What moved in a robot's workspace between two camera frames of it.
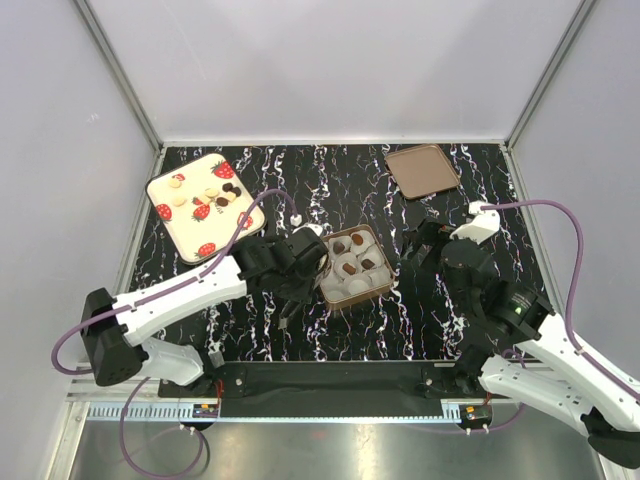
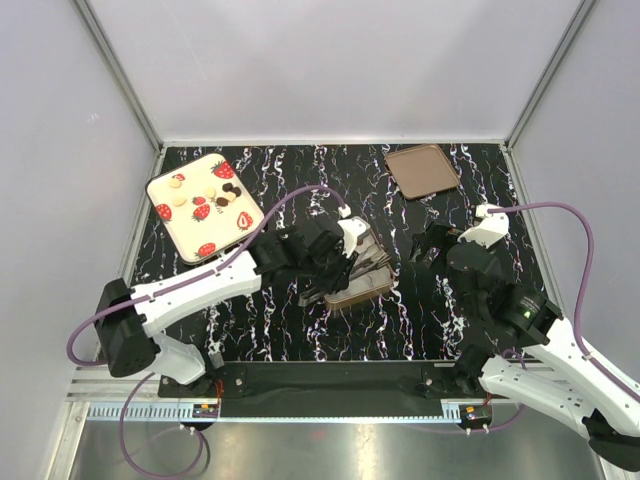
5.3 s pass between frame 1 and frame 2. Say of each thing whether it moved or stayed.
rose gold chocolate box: stayed
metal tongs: moved
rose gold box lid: stayed
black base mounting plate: stayed
